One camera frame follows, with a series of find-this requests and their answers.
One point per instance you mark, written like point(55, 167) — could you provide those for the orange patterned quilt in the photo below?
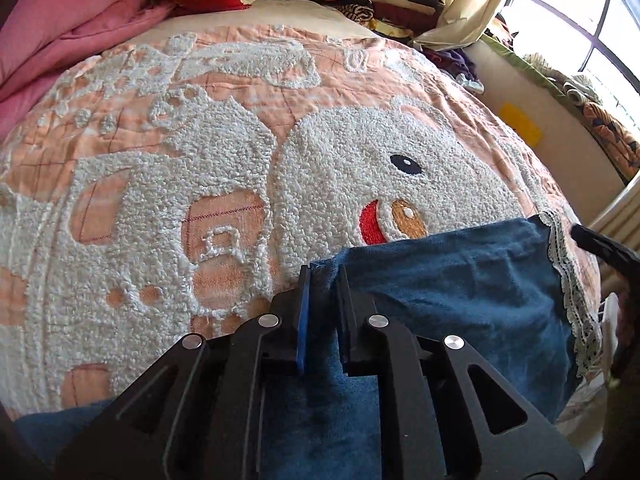
point(615, 140)

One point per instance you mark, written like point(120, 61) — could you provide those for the blue pants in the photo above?
point(450, 285)

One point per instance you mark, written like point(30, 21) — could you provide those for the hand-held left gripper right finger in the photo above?
point(345, 320)

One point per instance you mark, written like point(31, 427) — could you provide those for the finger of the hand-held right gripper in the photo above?
point(605, 250)

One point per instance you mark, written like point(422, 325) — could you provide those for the pile of light clothes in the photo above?
point(565, 80)

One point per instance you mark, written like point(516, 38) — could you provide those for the pink duvet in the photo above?
point(60, 20)

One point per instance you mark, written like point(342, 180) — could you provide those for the cream curtain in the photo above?
point(470, 0)

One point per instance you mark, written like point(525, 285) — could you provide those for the orange white printed bedspread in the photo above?
point(150, 185)

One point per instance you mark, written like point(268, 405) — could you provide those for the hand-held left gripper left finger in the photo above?
point(301, 320)

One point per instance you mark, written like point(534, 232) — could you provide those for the purple clothes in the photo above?
point(457, 62)

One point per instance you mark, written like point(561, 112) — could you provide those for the window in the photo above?
point(565, 25)

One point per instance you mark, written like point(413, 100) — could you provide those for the yellow flat item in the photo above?
point(520, 125)

